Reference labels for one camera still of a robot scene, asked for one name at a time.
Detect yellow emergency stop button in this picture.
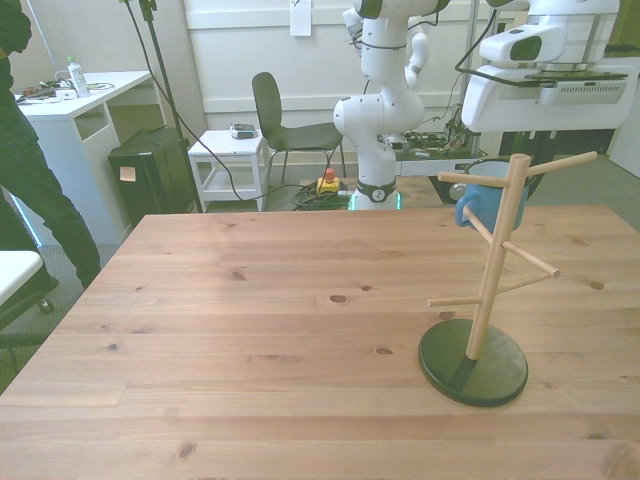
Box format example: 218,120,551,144
316,168,343,197

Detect coiled floor cables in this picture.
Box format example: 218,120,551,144
291,180,354,210

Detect black tripod stand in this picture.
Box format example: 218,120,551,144
117,0,205,215

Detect blue enamel mug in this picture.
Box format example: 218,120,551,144
453,158,529,235

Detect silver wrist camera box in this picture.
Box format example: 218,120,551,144
524,71,629,106

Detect clear plastic bottle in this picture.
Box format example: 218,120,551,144
66,55,92,99

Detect white desk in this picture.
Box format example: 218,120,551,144
12,69,169,246

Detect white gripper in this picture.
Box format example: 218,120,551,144
460,63,640,201

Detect black equipment cart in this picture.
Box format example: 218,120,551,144
382,114,619,205

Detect white table corner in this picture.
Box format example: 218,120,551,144
0,249,45,306

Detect black tripod cable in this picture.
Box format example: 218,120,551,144
124,0,321,204

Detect wooden mug tree black base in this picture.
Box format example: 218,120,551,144
418,152,599,407

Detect black computer case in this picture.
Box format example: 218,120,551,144
108,127,195,227

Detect black chair metal legs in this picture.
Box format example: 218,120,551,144
250,71,347,187

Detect white paper sheet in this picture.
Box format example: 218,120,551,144
289,0,313,38

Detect black robot wrist cable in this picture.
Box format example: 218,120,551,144
453,0,544,90

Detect person in dark clothing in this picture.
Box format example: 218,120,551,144
0,0,101,291

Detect white side table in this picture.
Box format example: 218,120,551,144
187,128,272,212

